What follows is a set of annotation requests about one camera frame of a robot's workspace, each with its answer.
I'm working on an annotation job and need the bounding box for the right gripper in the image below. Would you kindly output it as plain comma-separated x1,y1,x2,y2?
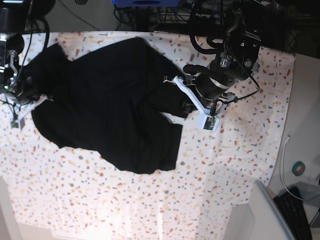
9,75,42,105

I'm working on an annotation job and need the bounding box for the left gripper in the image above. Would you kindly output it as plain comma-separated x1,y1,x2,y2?
194,72,236,101

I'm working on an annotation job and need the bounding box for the black t-shirt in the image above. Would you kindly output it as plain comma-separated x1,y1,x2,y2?
23,37,191,174

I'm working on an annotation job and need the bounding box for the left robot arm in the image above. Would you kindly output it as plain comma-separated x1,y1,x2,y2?
183,0,264,104

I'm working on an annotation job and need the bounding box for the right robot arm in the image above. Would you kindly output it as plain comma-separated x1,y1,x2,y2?
0,0,56,105

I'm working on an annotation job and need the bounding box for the terrazzo pattern tablecloth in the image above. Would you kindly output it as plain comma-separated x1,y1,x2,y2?
0,31,296,240

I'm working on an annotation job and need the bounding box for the green tape roll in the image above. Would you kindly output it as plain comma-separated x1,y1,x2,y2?
291,161,306,177

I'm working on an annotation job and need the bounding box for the black keyboard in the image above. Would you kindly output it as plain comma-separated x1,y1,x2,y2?
273,192,313,240

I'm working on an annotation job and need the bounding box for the grey plastic bin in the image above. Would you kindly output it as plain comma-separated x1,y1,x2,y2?
223,180,295,240

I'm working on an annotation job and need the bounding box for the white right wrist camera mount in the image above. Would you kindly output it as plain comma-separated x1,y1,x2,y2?
4,94,52,130

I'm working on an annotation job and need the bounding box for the white usb cable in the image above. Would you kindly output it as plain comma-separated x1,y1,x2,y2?
279,134,305,201

